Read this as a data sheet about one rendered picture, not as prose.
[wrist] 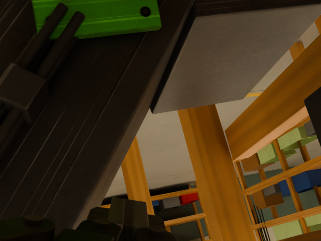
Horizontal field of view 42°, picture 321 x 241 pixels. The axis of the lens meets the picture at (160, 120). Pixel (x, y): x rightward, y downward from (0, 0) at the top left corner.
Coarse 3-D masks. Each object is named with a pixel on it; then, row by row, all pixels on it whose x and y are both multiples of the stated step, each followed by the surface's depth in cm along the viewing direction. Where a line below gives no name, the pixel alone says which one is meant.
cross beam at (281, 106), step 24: (312, 48) 75; (288, 72) 83; (312, 72) 76; (264, 96) 94; (288, 96) 84; (240, 120) 108; (264, 120) 96; (288, 120) 87; (240, 144) 110; (264, 144) 105
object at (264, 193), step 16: (304, 128) 577; (272, 144) 635; (288, 144) 595; (304, 144) 622; (240, 160) 712; (256, 160) 678; (272, 160) 673; (304, 160) 626; (320, 160) 533; (240, 176) 708; (288, 176) 598; (304, 176) 576; (320, 176) 580; (256, 192) 685; (272, 192) 644; (288, 192) 607; (320, 192) 607; (272, 208) 707; (320, 208) 541; (256, 224) 674; (272, 224) 636; (288, 224) 614; (304, 224) 578; (320, 224) 607
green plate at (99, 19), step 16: (32, 0) 37; (48, 0) 38; (64, 0) 38; (80, 0) 38; (96, 0) 39; (112, 0) 39; (128, 0) 39; (144, 0) 40; (48, 16) 37; (64, 16) 38; (96, 16) 38; (112, 16) 39; (128, 16) 39; (144, 16) 40; (80, 32) 38; (96, 32) 38; (112, 32) 39; (128, 32) 40
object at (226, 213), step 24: (192, 120) 119; (216, 120) 120; (192, 144) 120; (216, 144) 117; (216, 168) 115; (216, 192) 113; (240, 192) 114; (216, 216) 110; (240, 216) 111; (216, 240) 113; (240, 240) 109
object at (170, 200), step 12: (180, 192) 948; (192, 192) 963; (156, 204) 925; (168, 204) 938; (180, 204) 949; (192, 204) 1002; (192, 216) 936; (204, 216) 951; (168, 228) 918; (204, 240) 975
